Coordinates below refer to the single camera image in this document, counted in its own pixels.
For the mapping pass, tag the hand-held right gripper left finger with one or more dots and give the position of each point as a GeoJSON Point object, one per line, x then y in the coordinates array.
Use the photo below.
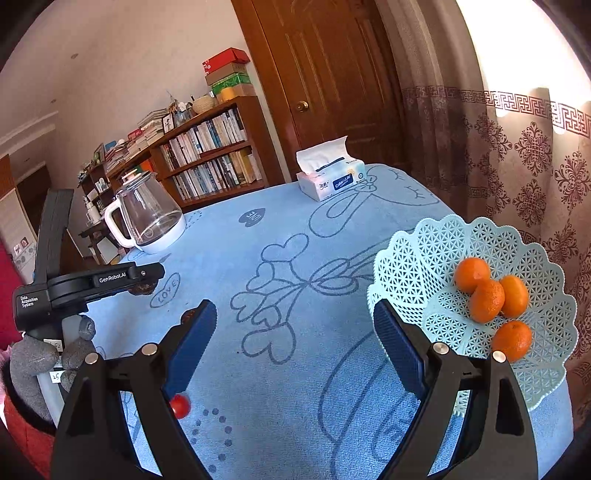
{"type": "Point", "coordinates": [194, 350]}

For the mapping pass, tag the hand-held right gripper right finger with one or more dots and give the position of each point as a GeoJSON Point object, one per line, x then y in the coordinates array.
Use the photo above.
{"type": "Point", "coordinates": [401, 350]}

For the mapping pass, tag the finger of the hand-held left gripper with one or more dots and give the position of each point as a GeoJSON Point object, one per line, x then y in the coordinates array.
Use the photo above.
{"type": "Point", "coordinates": [147, 273]}
{"type": "Point", "coordinates": [53, 230]}

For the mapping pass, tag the dark brown avocado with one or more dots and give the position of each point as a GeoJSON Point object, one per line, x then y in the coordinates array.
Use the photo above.
{"type": "Point", "coordinates": [143, 290]}

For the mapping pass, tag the red tomato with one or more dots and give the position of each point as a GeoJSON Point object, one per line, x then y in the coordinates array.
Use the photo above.
{"type": "Point", "coordinates": [180, 407]}

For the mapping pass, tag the small orange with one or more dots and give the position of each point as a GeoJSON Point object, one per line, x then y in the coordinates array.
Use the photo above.
{"type": "Point", "coordinates": [516, 295]}
{"type": "Point", "coordinates": [487, 302]}

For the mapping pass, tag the large orange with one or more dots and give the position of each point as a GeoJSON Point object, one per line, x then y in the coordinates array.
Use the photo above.
{"type": "Point", "coordinates": [511, 341]}
{"type": "Point", "coordinates": [472, 274]}

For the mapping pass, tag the teal plastic lattice basket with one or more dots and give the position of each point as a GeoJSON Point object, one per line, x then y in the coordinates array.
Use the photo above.
{"type": "Point", "coordinates": [438, 249]}

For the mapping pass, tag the person's left forearm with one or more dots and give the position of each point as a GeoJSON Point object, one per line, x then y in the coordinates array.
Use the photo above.
{"type": "Point", "coordinates": [25, 434]}

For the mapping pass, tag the person's left hand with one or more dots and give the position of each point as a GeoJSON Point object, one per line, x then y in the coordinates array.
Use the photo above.
{"type": "Point", "coordinates": [30, 360]}

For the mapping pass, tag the wooden side desk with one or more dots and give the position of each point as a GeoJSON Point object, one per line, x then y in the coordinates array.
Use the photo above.
{"type": "Point", "coordinates": [99, 235]}

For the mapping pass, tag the small open wooden shelf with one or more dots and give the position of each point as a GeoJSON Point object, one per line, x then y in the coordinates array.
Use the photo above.
{"type": "Point", "coordinates": [94, 184]}

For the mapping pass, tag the stack of books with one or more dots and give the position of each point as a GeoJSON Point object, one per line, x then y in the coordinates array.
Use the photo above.
{"type": "Point", "coordinates": [143, 134]}

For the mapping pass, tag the wooden bookshelf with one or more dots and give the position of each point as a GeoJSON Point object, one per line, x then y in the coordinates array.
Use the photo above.
{"type": "Point", "coordinates": [207, 152]}

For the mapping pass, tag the wicker bowl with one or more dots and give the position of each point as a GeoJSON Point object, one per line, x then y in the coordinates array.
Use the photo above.
{"type": "Point", "coordinates": [204, 105]}

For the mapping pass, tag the white tissue pack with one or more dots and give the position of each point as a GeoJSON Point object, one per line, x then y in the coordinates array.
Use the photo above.
{"type": "Point", "coordinates": [332, 184]}

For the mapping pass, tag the green box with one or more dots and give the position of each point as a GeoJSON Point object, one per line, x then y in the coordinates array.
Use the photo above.
{"type": "Point", "coordinates": [233, 84]}

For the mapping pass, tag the brown cardboard box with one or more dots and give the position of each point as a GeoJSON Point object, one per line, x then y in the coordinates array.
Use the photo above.
{"type": "Point", "coordinates": [226, 76]}

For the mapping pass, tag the patterned brown curtain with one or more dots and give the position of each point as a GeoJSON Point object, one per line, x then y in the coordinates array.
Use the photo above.
{"type": "Point", "coordinates": [531, 161]}

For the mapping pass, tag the red box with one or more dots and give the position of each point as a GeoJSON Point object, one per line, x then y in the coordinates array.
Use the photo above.
{"type": "Point", "coordinates": [226, 57]}

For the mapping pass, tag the brown wooden door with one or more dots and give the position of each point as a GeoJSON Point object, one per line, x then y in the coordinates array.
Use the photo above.
{"type": "Point", "coordinates": [323, 69]}

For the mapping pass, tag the small picture frame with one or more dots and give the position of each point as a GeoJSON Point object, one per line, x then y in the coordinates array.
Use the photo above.
{"type": "Point", "coordinates": [98, 152]}

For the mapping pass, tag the black white picture frame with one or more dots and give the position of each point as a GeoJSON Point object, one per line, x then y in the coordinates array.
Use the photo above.
{"type": "Point", "coordinates": [168, 124]}

